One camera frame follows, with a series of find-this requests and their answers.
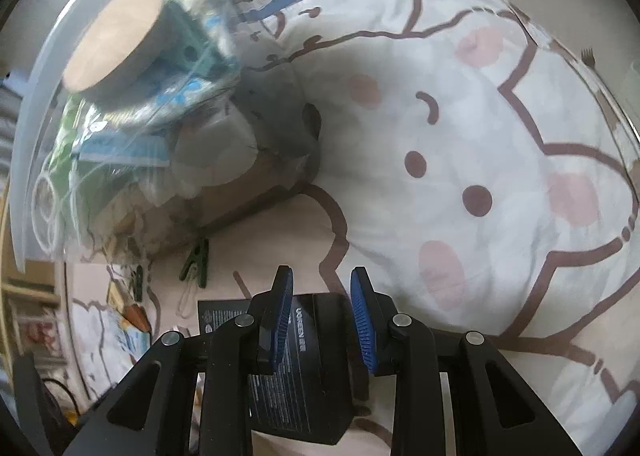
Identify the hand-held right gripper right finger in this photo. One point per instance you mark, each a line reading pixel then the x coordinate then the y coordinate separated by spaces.
pixel 362 321

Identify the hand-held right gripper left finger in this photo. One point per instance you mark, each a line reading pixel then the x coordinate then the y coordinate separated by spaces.
pixel 280 321

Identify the black cardboard box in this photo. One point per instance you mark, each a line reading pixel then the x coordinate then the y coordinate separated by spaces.
pixel 320 361

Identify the green plastic clip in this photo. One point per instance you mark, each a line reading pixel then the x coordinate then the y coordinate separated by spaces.
pixel 197 261
pixel 137 281

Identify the clear plastic storage bin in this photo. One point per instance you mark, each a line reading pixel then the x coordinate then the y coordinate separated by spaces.
pixel 40 135

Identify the round wooden coaster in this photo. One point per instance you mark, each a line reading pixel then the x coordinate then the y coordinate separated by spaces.
pixel 110 40

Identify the blue white sachet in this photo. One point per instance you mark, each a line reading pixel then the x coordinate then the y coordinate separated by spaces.
pixel 117 341

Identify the wooden bedside shelf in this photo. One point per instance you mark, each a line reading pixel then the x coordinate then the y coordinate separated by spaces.
pixel 25 286

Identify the yellow packet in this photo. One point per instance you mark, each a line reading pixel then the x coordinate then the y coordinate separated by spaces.
pixel 117 295

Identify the cartoon bear printed blanket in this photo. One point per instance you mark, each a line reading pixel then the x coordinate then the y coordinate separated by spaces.
pixel 450 186

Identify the white round bottle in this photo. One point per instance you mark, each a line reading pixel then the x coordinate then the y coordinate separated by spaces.
pixel 215 140

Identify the teal foam piece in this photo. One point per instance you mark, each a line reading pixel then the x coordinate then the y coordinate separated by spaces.
pixel 192 35

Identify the small metal fork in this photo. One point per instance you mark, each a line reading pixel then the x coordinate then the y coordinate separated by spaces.
pixel 589 55

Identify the beige bed mattress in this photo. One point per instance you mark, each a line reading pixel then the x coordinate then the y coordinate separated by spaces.
pixel 575 0

